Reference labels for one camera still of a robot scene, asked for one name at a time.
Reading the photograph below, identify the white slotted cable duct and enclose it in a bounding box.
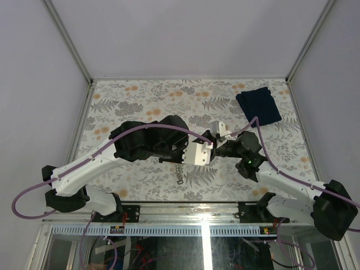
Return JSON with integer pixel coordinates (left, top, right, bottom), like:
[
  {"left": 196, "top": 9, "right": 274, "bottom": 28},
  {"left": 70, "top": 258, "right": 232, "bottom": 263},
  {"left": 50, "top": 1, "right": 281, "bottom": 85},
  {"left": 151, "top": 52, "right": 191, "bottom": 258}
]
[{"left": 52, "top": 224, "right": 276, "bottom": 237}]

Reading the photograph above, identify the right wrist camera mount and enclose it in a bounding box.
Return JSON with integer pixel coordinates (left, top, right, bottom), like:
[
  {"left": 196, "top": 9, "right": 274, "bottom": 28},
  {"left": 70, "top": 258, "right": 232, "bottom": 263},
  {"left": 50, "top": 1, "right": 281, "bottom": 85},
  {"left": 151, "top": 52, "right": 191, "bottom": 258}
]
[{"left": 210, "top": 121, "right": 231, "bottom": 140}]

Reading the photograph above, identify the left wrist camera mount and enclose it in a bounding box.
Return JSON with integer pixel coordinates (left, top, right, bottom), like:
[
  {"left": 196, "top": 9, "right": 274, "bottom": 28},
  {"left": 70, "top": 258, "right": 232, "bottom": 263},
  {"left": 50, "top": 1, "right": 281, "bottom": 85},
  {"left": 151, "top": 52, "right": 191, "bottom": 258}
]
[{"left": 182, "top": 142, "right": 213, "bottom": 166}]

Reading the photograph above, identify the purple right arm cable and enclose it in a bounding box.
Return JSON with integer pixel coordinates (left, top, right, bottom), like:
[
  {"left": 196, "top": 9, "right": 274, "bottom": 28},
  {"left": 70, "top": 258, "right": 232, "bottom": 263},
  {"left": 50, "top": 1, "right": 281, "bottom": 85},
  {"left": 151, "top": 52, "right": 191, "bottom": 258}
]
[{"left": 229, "top": 116, "right": 360, "bottom": 210}]

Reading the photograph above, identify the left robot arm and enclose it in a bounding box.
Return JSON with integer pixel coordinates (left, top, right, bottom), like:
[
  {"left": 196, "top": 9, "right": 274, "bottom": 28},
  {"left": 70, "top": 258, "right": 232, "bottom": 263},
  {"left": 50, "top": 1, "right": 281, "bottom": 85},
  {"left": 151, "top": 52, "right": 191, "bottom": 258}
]
[{"left": 42, "top": 115, "right": 188, "bottom": 222}]

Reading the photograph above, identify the metal base rail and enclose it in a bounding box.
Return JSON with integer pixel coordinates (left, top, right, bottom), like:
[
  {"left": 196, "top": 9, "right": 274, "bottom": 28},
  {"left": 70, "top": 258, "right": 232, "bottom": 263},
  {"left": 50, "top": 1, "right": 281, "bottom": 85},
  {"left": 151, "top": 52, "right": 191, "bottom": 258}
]
[{"left": 42, "top": 201, "right": 271, "bottom": 224}]

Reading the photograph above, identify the large metal keyring disc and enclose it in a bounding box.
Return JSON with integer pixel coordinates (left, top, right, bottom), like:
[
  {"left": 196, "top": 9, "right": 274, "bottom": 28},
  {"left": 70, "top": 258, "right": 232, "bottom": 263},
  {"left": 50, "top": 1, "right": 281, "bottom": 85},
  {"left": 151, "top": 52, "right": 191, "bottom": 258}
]
[{"left": 175, "top": 164, "right": 183, "bottom": 185}]

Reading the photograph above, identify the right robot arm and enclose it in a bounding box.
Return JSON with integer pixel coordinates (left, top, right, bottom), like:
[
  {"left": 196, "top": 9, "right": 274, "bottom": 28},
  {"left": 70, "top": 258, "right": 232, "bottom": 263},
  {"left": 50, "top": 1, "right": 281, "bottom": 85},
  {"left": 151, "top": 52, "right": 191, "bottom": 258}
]
[{"left": 203, "top": 130, "right": 358, "bottom": 241}]

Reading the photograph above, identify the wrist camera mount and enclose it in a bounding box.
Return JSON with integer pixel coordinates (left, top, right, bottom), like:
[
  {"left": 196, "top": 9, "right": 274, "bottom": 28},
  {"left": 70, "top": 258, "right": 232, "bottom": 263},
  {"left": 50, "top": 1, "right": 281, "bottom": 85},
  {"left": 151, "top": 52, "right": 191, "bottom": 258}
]
[
  {"left": 182, "top": 142, "right": 213, "bottom": 166},
  {"left": 210, "top": 121, "right": 231, "bottom": 140}
]

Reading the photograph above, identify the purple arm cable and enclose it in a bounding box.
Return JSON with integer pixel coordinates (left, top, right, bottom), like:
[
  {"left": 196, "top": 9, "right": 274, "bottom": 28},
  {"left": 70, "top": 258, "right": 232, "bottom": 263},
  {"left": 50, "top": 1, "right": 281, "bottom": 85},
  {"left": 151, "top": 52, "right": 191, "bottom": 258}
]
[
  {"left": 229, "top": 116, "right": 360, "bottom": 210},
  {"left": 11, "top": 124, "right": 213, "bottom": 219}
]

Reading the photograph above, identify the dark blue folded cloth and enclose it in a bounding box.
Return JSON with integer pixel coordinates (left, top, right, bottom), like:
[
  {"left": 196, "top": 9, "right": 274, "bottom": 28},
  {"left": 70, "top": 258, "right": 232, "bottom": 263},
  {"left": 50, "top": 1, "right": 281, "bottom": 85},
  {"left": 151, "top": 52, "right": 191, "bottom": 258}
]
[{"left": 236, "top": 87, "right": 282, "bottom": 126}]

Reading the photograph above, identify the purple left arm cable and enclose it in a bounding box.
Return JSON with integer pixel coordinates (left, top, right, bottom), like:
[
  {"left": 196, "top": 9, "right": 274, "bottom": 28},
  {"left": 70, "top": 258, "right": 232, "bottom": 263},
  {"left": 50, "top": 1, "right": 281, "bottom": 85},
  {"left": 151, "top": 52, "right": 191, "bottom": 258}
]
[{"left": 11, "top": 124, "right": 213, "bottom": 219}]

